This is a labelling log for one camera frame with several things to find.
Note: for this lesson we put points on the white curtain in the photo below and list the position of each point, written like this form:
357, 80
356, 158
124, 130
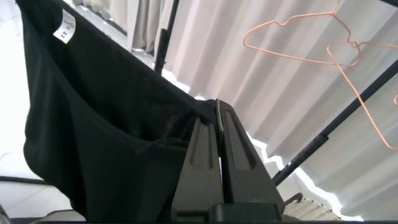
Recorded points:
248, 81

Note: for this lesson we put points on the black clothes rack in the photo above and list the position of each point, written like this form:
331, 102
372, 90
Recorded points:
320, 137

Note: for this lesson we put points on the black garment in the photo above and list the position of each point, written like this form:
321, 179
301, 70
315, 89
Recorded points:
93, 124

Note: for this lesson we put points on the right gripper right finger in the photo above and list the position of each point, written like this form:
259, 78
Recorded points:
245, 182

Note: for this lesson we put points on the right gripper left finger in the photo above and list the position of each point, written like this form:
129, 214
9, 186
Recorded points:
199, 186

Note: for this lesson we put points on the pink clothes hanger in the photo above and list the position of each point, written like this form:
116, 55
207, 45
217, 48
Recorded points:
362, 101
295, 56

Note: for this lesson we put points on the white laundry basket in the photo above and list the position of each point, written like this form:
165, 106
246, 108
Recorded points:
311, 211

